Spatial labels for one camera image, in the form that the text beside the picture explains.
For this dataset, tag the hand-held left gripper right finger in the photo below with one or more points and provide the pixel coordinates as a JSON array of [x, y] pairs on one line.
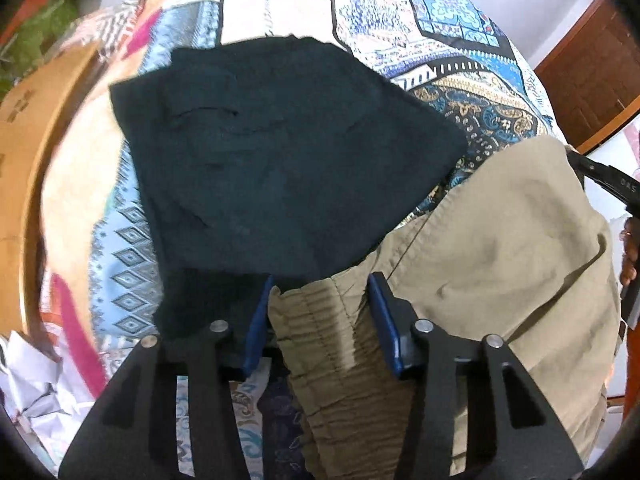
[[386, 320]]

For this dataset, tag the beige pants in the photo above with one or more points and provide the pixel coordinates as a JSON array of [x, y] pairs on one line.
[[475, 240]]

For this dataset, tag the crumpled white paper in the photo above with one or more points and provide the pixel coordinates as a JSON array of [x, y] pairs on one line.
[[35, 390]]

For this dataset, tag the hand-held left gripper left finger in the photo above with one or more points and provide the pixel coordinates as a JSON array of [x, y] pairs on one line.
[[257, 330]]

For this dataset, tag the patterned blue bedsheet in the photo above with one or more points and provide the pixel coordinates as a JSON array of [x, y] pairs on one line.
[[380, 25]]

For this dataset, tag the dark green cloth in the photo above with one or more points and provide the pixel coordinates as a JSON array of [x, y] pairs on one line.
[[280, 160]]

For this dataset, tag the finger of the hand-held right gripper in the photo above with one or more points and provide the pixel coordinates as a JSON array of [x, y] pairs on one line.
[[602, 176]]

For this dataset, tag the person's right hand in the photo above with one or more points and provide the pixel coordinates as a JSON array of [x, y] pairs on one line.
[[630, 250]]

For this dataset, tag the brown wooden door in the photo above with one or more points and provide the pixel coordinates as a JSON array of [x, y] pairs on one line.
[[592, 70]]

